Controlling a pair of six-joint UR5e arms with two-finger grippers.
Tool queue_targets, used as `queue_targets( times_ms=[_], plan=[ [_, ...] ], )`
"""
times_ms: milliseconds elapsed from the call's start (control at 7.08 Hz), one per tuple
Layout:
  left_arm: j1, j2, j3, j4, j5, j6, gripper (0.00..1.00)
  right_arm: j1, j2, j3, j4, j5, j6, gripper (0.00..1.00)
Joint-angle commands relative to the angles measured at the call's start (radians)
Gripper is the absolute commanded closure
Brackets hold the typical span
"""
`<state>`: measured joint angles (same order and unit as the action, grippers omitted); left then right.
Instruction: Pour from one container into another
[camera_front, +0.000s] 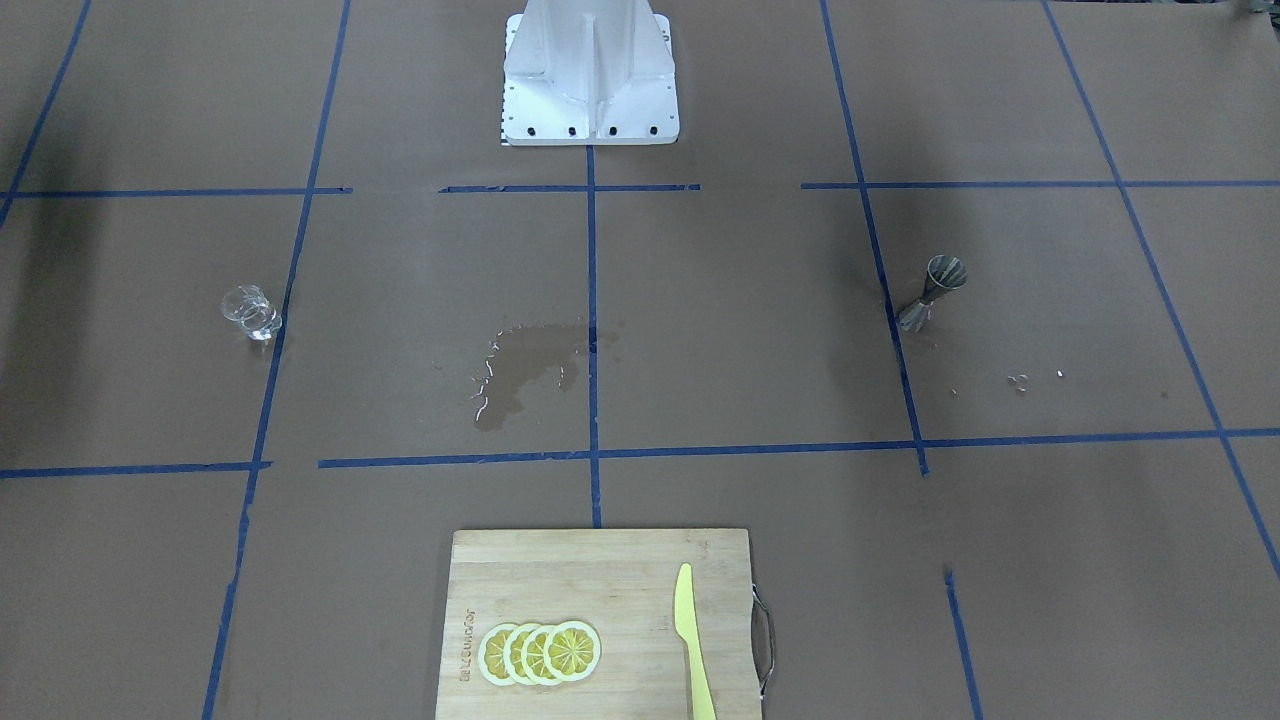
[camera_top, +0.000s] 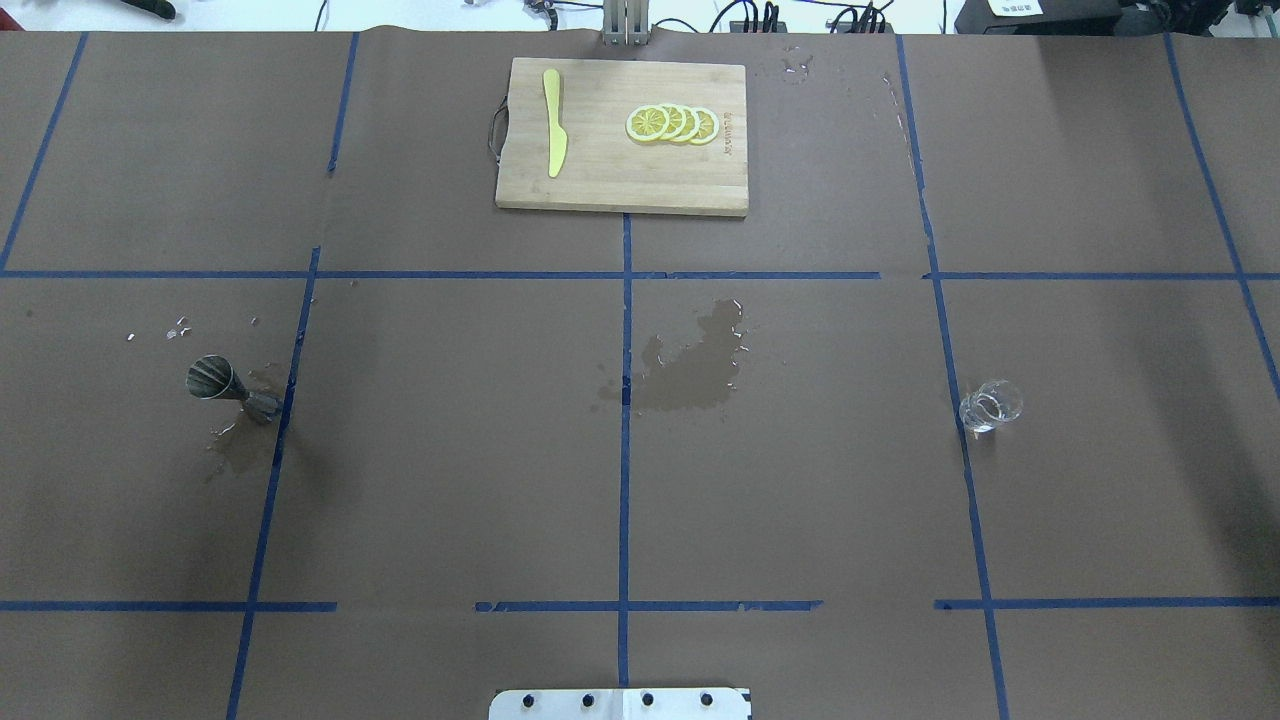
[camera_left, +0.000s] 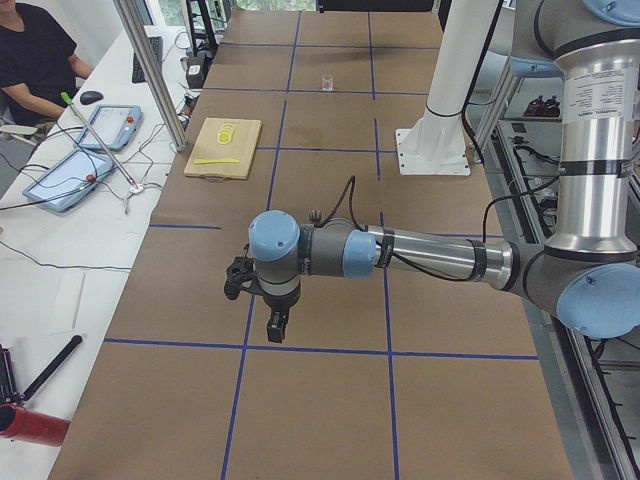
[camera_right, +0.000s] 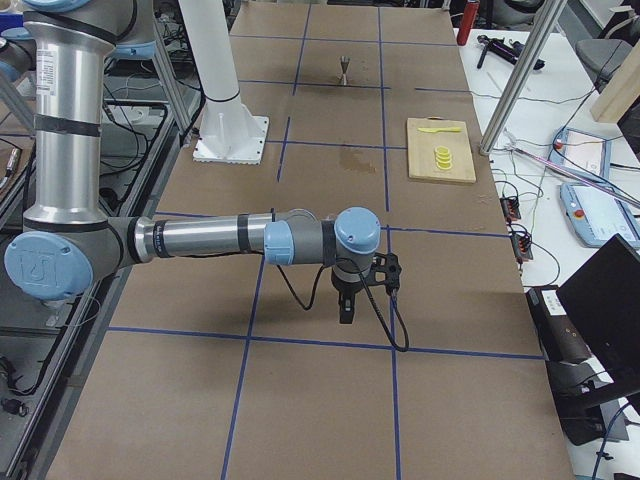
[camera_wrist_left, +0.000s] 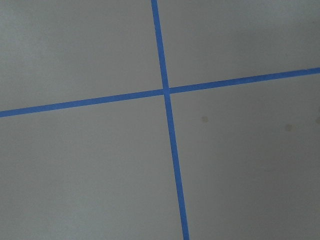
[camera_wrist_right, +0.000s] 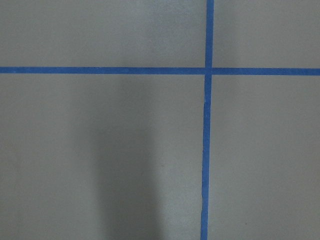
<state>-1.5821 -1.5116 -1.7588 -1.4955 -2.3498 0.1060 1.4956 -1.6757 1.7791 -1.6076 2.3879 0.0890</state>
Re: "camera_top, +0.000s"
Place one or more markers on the clear glass cup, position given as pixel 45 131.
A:
pixel 991 406

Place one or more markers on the steel jigger measuring cup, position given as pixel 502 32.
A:
pixel 212 377

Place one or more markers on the wooden cutting board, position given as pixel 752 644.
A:
pixel 605 170

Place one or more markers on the yellow plastic knife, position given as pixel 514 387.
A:
pixel 551 81

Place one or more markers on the front lemon slice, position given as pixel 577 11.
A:
pixel 648 123

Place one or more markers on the lemon slice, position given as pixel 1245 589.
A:
pixel 708 125
pixel 648 123
pixel 677 122
pixel 691 126

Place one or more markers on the back lemon slice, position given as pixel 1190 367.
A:
pixel 708 125

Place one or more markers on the aluminium frame post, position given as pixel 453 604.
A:
pixel 626 22

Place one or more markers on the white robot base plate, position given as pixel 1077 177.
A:
pixel 623 703

